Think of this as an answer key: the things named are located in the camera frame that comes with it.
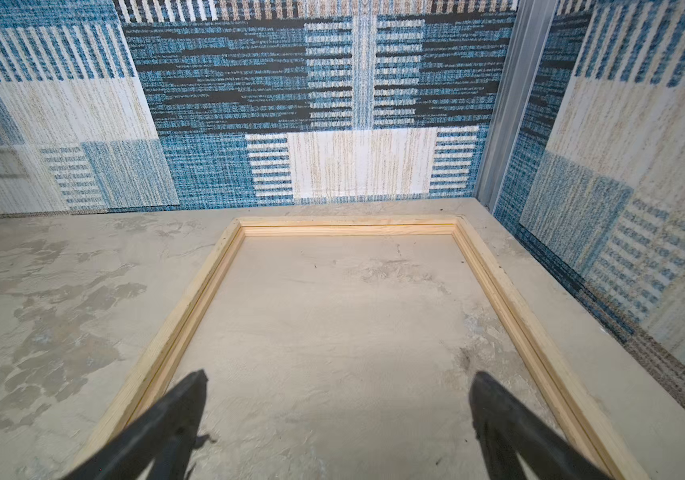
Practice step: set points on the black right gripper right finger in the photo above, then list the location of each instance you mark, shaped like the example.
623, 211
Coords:
511, 436

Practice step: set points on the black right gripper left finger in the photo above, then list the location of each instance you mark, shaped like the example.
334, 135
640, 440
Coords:
159, 443

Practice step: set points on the light wooden picture frame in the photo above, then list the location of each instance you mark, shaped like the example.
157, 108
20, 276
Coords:
586, 427

